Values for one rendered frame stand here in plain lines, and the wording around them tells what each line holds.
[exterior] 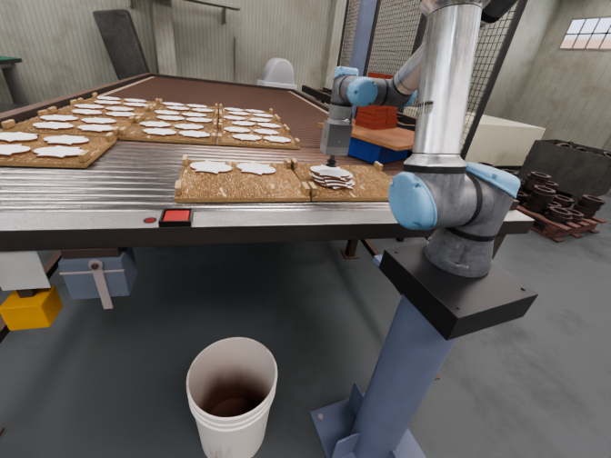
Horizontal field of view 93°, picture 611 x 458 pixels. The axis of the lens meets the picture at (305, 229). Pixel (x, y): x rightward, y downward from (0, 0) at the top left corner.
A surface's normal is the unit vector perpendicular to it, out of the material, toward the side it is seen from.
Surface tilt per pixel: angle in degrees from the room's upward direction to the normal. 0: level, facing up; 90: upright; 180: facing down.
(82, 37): 90
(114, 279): 90
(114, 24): 90
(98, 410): 0
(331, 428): 0
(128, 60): 90
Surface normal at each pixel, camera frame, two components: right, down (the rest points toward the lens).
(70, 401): 0.11, -0.86
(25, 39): 0.36, 0.50
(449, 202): 0.30, 0.26
